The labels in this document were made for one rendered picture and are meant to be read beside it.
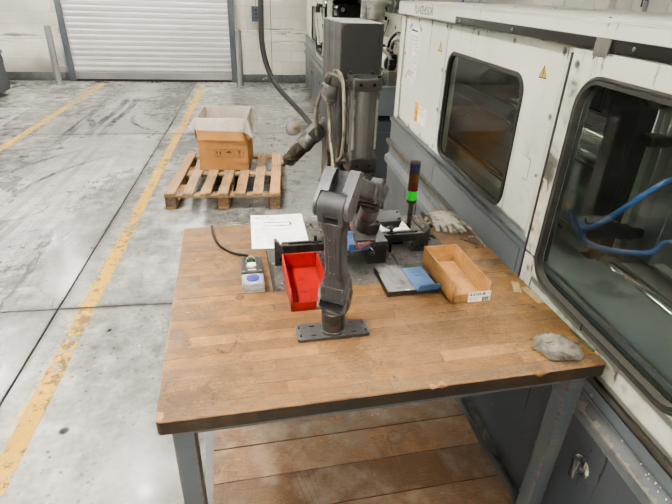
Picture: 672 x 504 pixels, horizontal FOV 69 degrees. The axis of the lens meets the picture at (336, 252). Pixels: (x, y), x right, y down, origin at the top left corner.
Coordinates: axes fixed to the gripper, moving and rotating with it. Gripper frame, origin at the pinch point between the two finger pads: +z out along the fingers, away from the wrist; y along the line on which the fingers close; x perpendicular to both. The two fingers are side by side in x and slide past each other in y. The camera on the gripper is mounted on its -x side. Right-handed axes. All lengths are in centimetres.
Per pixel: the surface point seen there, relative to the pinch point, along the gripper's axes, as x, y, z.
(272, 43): -59, 793, 479
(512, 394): -60, -44, 44
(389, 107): -108, 254, 167
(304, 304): 20.6, -21.4, -1.7
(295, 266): 19.9, -0.7, 11.5
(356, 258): -2.3, 2.4, 14.0
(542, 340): -40, -44, -15
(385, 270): -8.8, -7.7, 5.8
